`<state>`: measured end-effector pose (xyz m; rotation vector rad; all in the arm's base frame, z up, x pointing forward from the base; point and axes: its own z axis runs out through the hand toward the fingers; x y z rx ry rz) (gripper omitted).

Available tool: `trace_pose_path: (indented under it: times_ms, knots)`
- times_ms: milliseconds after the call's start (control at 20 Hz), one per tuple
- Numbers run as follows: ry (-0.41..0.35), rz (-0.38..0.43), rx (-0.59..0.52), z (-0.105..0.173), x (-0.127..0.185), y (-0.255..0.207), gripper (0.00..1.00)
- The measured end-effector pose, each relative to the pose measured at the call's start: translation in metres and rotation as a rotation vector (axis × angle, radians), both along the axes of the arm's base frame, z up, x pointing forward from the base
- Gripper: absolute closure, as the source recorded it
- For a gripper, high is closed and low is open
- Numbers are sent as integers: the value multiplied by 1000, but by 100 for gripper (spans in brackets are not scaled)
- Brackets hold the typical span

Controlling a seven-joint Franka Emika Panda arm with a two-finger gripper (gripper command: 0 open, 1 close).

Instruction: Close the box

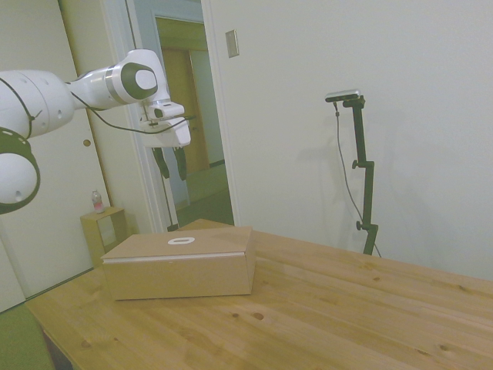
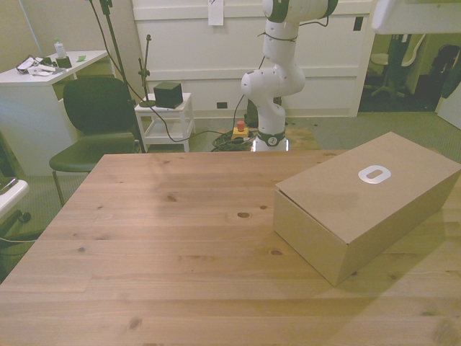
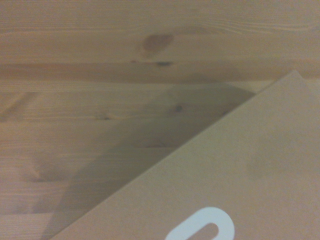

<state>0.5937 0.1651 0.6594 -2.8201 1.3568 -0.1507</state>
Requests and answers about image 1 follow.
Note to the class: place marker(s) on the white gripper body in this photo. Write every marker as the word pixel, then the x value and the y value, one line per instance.
pixel 169 135

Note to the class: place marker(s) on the clear bottle with pink liquid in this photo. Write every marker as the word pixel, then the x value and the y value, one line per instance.
pixel 98 204

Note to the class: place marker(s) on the silver camera on stand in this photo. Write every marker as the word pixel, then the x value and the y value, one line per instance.
pixel 343 95

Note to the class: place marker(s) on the black camera stand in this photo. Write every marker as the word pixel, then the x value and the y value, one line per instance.
pixel 366 185
pixel 342 154

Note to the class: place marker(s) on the white open door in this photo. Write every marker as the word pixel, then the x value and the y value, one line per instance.
pixel 142 23

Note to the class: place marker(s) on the white closet door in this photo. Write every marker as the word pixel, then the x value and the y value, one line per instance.
pixel 31 31

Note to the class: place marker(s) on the grey wall switch plate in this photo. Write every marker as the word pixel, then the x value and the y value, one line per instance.
pixel 232 43

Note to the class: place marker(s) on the wooden hallway door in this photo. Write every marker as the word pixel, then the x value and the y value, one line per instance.
pixel 177 69

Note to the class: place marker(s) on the brown cardboard box with lid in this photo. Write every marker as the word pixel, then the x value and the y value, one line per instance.
pixel 177 273

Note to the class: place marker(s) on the wooden cube shelf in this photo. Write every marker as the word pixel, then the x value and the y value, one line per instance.
pixel 92 239

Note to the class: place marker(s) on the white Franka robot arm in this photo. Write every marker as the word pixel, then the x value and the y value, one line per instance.
pixel 34 100

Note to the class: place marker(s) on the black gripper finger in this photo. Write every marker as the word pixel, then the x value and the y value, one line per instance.
pixel 182 165
pixel 162 163

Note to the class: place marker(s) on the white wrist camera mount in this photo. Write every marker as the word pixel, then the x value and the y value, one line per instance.
pixel 165 109

